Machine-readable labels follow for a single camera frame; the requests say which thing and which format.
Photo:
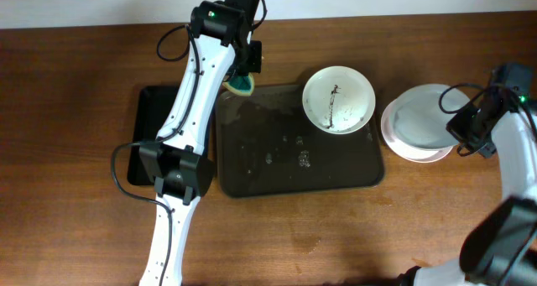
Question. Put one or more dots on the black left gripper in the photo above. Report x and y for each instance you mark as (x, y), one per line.
(246, 68)

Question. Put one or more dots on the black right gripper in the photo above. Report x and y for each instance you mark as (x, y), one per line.
(468, 131)

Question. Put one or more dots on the green and yellow sponge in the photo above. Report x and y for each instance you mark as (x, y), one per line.
(240, 85)

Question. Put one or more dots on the white plate with wet spots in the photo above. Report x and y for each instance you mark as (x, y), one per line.
(425, 100)

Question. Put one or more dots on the pink rimmed plate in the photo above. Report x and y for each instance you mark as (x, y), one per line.
(403, 152)

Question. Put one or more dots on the white plate with dark streak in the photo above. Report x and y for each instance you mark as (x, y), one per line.
(338, 100)

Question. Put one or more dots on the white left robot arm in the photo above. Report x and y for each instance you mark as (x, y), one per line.
(220, 48)

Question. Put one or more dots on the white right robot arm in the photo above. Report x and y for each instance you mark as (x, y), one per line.
(499, 120)

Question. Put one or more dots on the large dark serving tray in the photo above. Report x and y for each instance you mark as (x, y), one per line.
(267, 146)

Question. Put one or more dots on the small black tray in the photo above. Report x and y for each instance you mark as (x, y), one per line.
(147, 131)

